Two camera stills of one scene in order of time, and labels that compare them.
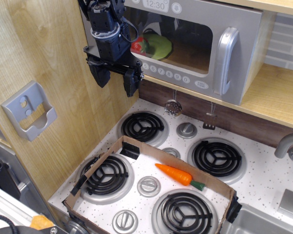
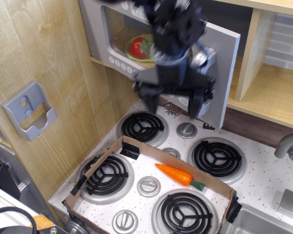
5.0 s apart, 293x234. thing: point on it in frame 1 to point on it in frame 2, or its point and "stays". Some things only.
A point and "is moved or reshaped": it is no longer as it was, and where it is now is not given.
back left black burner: [141, 126] stays
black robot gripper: [114, 50] to [174, 73]
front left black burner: [109, 177] stays
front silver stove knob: [125, 221] stays
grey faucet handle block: [292, 203] stays
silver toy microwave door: [207, 47] is moved or reshaped
